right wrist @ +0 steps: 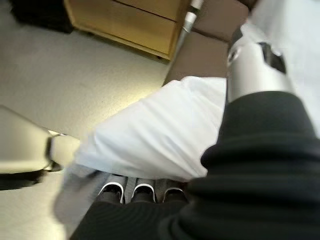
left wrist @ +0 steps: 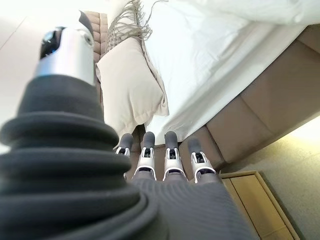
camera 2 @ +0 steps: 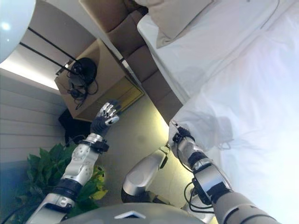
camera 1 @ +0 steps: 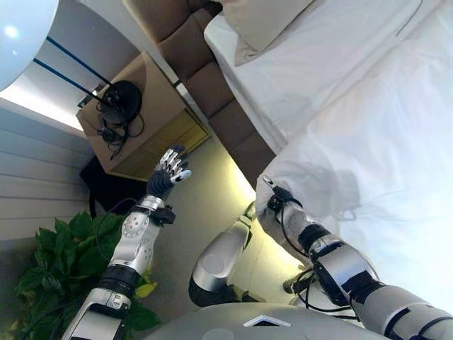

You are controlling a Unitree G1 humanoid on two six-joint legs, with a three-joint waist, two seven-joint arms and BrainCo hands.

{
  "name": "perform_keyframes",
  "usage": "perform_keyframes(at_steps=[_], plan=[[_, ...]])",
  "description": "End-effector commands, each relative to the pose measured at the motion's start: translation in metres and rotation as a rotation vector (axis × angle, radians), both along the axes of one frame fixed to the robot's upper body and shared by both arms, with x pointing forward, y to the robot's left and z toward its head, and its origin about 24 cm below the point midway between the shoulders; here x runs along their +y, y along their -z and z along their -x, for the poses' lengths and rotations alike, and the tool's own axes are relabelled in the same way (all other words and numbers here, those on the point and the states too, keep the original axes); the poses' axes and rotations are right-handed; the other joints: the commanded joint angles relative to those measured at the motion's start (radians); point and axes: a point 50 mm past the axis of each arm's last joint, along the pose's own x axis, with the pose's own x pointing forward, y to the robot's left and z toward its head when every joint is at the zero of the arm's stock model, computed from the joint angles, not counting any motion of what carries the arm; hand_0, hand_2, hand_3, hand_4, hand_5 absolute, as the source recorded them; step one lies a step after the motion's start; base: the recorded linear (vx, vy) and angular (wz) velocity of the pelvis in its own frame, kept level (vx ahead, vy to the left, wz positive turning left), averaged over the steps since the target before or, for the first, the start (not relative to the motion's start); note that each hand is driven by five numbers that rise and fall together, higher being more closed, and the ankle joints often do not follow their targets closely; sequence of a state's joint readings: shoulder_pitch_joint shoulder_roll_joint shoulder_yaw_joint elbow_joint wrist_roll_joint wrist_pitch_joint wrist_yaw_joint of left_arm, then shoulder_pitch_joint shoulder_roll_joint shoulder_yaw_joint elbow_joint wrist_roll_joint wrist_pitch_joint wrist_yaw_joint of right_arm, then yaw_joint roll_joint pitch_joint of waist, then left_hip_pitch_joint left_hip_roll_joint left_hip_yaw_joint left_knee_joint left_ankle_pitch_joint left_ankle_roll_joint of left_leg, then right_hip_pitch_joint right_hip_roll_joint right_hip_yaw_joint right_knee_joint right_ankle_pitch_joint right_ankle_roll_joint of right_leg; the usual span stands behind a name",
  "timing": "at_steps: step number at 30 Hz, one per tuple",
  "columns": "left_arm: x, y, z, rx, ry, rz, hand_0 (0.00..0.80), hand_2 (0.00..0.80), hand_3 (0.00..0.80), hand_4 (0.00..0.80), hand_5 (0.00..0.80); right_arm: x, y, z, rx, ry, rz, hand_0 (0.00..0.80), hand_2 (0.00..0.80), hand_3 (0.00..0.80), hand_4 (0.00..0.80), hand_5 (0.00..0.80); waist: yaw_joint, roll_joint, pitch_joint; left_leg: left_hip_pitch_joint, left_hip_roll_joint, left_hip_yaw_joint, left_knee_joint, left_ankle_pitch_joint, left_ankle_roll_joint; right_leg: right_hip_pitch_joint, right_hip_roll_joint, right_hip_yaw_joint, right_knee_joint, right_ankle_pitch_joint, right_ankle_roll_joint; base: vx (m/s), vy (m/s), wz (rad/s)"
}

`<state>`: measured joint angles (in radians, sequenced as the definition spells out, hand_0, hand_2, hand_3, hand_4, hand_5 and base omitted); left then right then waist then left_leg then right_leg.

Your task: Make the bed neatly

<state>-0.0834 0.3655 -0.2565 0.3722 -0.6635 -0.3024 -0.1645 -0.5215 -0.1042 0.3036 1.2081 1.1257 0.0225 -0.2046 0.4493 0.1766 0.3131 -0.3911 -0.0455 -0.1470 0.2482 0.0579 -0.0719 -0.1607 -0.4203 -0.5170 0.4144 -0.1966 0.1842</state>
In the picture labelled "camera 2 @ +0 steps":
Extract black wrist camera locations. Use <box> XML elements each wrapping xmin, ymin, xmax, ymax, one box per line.
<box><xmin>172</xmin><ymin>131</ymin><xmax>188</xmax><ymax>143</ymax></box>
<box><xmin>92</xmin><ymin>139</ymin><xmax>110</xmax><ymax>153</ymax></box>

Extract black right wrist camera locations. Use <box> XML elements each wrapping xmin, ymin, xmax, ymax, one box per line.
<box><xmin>172</xmin><ymin>131</ymin><xmax>188</xmax><ymax>143</ymax></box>

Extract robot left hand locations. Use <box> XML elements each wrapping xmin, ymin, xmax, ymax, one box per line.
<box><xmin>90</xmin><ymin>99</ymin><xmax>122</xmax><ymax>138</ymax></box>

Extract brown upholstered bed frame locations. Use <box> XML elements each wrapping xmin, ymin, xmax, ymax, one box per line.
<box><xmin>106</xmin><ymin>11</ymin><xmax>188</xmax><ymax>125</ymax></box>

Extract upholstered padded headboard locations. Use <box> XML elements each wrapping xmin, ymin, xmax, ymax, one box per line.
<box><xmin>79</xmin><ymin>0</ymin><xmax>150</xmax><ymax>34</ymax></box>

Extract silver robot left leg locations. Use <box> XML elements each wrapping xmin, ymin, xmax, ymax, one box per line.
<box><xmin>121</xmin><ymin>147</ymin><xmax>170</xmax><ymax>204</ymax></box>

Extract white bed sheet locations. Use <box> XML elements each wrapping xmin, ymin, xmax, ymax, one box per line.
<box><xmin>136</xmin><ymin>0</ymin><xmax>299</xmax><ymax>101</ymax></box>

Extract white duvet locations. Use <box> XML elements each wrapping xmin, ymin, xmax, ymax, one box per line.
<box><xmin>167</xmin><ymin>23</ymin><xmax>299</xmax><ymax>224</ymax></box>

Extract silver robot torso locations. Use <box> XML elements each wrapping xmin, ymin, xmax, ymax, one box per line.
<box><xmin>63</xmin><ymin>202</ymin><xmax>218</xmax><ymax>224</ymax></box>

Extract green leafy plant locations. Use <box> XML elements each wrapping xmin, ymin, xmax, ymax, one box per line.
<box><xmin>14</xmin><ymin>142</ymin><xmax>109</xmax><ymax>218</ymax></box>

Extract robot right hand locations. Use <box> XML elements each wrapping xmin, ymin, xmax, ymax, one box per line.
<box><xmin>171</xmin><ymin>119</ymin><xmax>188</xmax><ymax>136</ymax></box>

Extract large beige pillow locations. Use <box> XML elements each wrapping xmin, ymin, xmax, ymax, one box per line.
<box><xmin>135</xmin><ymin>0</ymin><xmax>216</xmax><ymax>49</ymax></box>

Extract wooden nightstand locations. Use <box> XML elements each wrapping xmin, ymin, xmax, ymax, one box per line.
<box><xmin>54</xmin><ymin>38</ymin><xmax>146</xmax><ymax>122</ymax></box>

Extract black lamp with white globe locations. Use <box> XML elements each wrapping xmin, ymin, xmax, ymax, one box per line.
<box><xmin>0</xmin><ymin>0</ymin><xmax>98</xmax><ymax>85</ymax></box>

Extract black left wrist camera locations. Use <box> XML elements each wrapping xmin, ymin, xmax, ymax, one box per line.
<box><xmin>92</xmin><ymin>139</ymin><xmax>110</xmax><ymax>153</ymax></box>

